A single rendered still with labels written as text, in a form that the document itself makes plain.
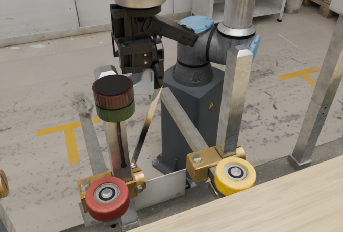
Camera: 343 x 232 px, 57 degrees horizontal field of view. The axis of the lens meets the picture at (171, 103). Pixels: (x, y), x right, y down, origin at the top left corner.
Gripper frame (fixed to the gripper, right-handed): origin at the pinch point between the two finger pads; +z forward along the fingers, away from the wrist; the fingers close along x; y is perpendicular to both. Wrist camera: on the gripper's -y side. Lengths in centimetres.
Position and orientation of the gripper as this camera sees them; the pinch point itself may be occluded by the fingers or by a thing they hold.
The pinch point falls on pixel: (154, 94)
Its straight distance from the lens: 66.6
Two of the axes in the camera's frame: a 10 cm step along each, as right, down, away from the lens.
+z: -0.1, 8.0, 6.0
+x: 3.6, 5.6, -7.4
